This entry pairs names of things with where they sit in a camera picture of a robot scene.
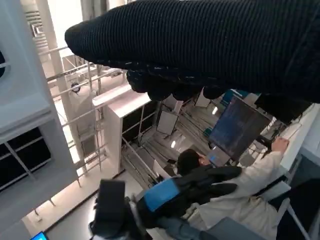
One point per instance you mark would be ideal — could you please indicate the small white mesh cabinet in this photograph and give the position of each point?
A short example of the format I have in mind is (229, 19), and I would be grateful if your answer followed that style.
(115, 117)

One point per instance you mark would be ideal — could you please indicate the person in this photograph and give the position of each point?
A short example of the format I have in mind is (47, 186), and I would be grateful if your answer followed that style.
(250, 190)

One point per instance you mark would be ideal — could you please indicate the dark computer monitor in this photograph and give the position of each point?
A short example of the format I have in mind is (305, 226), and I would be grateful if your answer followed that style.
(237, 127)

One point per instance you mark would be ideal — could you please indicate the white desk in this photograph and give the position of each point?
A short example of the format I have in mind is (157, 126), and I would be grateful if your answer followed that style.
(302, 140)

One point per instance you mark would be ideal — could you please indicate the white louvred air vent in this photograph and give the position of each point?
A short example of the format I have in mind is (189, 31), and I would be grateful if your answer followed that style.
(37, 27)

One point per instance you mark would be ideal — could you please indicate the round blue wall sign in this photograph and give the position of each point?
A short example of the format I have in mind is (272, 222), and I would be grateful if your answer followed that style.
(76, 88)

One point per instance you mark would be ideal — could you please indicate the large white mesh cabinet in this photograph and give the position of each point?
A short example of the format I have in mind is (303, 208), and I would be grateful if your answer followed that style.
(20, 87)

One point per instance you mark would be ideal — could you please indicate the blue lit screen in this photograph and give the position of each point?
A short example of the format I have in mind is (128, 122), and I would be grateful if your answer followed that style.
(38, 236)

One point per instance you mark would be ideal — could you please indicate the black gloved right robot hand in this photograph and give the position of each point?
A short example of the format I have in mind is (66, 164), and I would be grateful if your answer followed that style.
(200, 37)

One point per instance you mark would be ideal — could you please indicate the white metal frame rack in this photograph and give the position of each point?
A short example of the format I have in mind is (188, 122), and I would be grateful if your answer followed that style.
(90, 75)

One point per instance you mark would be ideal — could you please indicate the white square ceiling panel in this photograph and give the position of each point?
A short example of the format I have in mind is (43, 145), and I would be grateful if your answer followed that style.
(167, 122)
(201, 100)

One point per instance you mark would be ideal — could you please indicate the ceiling light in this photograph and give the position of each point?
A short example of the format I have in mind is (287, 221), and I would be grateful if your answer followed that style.
(215, 110)
(173, 144)

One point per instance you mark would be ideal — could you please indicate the open laptop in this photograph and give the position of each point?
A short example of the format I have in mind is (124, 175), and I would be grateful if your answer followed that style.
(217, 156)

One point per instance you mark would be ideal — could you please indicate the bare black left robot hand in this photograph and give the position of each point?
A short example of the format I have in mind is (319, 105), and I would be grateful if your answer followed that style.
(162, 195)

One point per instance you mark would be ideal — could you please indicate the grey office chair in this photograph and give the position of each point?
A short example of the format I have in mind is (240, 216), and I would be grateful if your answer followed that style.
(277, 191)

